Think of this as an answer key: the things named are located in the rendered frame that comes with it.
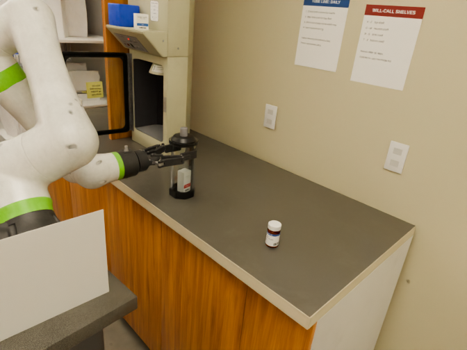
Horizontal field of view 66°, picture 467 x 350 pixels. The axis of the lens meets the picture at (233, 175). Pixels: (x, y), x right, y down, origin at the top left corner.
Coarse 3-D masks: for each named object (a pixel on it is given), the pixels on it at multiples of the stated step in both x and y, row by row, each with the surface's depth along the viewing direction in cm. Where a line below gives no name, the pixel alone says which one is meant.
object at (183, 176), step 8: (184, 144) 127; (176, 152) 130; (192, 160) 133; (176, 168) 132; (184, 168) 132; (192, 168) 134; (176, 176) 134; (184, 176) 133; (192, 176) 136; (176, 184) 135; (184, 184) 135; (192, 184) 138
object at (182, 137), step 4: (180, 128) 130; (184, 128) 129; (180, 132) 130; (184, 132) 130; (172, 136) 131; (176, 136) 130; (180, 136) 130; (184, 136) 130; (188, 136) 131; (192, 136) 132; (172, 140) 129; (176, 140) 129; (180, 140) 128; (184, 140) 128; (188, 140) 129; (192, 140) 130
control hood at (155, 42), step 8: (112, 32) 163; (120, 32) 157; (128, 32) 151; (136, 32) 146; (144, 32) 142; (152, 32) 145; (160, 32) 147; (144, 40) 148; (152, 40) 146; (160, 40) 148; (128, 48) 169; (152, 48) 150; (160, 48) 150
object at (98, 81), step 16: (80, 64) 162; (96, 64) 166; (112, 64) 170; (80, 80) 165; (96, 80) 169; (112, 80) 173; (80, 96) 167; (96, 96) 172; (112, 96) 176; (96, 112) 175; (112, 112) 179; (96, 128) 178; (112, 128) 182
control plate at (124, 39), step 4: (120, 36) 161; (124, 36) 158; (128, 36) 155; (120, 40) 166; (124, 40) 163; (128, 40) 160; (132, 40) 157; (136, 40) 153; (124, 44) 168; (136, 44) 158; (140, 44) 155; (132, 48) 165; (136, 48) 162; (140, 48) 159; (144, 48) 156; (148, 52) 157
